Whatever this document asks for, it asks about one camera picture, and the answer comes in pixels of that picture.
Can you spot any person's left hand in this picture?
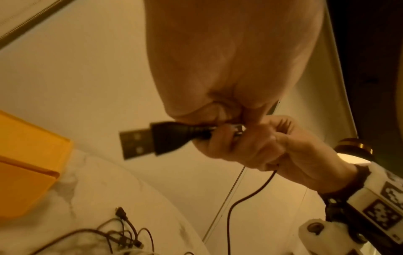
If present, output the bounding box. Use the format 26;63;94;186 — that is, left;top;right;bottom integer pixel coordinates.
143;0;327;125

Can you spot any yellow box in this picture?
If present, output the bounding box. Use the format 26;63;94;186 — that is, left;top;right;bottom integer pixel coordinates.
0;109;74;220

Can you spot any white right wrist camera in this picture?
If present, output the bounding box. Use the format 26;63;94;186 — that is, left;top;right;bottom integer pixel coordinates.
297;218;372;255

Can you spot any white marble table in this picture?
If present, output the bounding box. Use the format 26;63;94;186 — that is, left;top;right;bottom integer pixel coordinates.
0;149;210;255

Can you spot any pile of cables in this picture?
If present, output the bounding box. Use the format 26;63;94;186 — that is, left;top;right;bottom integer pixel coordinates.
29;206;196;255

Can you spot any metal blind track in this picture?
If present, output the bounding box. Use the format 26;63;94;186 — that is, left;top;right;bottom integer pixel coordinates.
201;99;281;243
0;0;75;49

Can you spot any person's right hand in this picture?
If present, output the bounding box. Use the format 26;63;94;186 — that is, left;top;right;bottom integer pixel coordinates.
191;115;363;194

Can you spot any thick black cable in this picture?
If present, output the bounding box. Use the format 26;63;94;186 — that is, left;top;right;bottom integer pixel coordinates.
118;121;279;255

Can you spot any black right wristband with markers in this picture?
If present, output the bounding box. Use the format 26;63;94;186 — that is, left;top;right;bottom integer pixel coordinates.
317;162;403;251

